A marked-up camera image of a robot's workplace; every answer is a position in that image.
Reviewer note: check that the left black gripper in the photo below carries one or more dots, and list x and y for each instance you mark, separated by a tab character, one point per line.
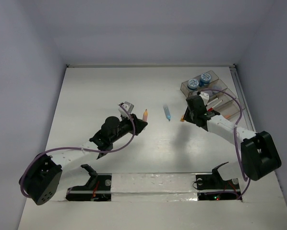
139	124

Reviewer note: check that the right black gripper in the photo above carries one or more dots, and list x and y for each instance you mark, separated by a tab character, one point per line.
187	116

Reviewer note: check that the red capped white marker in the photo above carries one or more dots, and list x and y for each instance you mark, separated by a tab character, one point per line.
215	105

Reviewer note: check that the pink pencil shaped highlighter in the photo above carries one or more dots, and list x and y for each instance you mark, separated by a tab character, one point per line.
145	115

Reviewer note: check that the blue lidded jar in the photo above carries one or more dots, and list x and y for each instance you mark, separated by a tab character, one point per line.
205	79
193	84

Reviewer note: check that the clear pencil shaped eraser case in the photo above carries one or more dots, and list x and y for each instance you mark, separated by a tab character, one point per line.
226	116

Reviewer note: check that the blue pencil shaped highlighter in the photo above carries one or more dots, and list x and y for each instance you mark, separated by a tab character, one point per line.
167	112

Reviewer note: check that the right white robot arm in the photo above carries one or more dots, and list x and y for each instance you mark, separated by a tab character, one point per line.
256	152

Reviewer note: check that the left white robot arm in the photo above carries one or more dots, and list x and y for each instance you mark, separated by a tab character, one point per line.
68	168

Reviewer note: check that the clear tiered organizer box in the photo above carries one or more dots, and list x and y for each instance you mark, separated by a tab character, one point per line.
221	98

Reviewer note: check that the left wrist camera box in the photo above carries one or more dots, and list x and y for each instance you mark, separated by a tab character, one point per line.
125	108

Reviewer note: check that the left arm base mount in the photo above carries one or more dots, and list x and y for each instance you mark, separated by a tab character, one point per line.
97	188

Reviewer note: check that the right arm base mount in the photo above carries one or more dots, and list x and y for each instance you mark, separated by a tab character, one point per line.
211	186

